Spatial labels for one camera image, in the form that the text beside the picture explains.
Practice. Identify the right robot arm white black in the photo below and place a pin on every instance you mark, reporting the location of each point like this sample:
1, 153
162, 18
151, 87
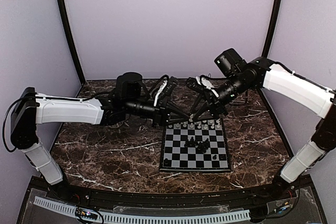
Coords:
273, 76

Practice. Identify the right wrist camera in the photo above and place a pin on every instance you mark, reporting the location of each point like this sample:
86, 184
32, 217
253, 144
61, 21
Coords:
201, 84

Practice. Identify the black corner frame post left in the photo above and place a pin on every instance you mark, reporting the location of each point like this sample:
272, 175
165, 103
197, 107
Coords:
70, 41

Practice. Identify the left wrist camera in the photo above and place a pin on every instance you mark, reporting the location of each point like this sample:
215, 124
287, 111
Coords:
165, 89

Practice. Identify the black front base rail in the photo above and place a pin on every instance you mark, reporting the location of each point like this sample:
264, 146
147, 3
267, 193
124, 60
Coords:
298, 204

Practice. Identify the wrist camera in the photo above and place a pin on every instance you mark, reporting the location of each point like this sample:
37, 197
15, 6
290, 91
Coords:
201, 84
165, 89

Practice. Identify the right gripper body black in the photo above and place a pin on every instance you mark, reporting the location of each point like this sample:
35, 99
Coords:
214, 102

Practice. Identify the pile of black chess pieces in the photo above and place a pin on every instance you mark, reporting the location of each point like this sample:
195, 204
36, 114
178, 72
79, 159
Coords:
201, 146

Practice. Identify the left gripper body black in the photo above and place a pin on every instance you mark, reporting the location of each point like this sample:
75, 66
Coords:
159, 115

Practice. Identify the white perforated cable duct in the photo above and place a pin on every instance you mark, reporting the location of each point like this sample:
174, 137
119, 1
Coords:
143, 215

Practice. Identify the black and white chessboard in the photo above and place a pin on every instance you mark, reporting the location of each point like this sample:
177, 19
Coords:
188, 159

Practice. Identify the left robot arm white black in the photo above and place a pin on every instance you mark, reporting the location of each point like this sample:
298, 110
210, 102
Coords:
130, 96

